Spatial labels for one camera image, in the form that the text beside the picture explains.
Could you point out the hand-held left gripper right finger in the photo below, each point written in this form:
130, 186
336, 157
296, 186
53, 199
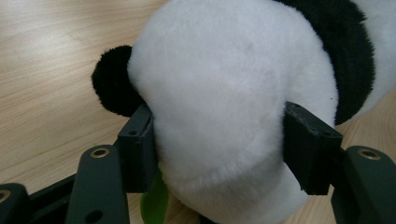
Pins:
311, 152

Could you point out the panda plush toy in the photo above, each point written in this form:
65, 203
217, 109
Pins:
224, 102

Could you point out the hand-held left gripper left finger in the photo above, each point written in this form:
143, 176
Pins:
138, 152

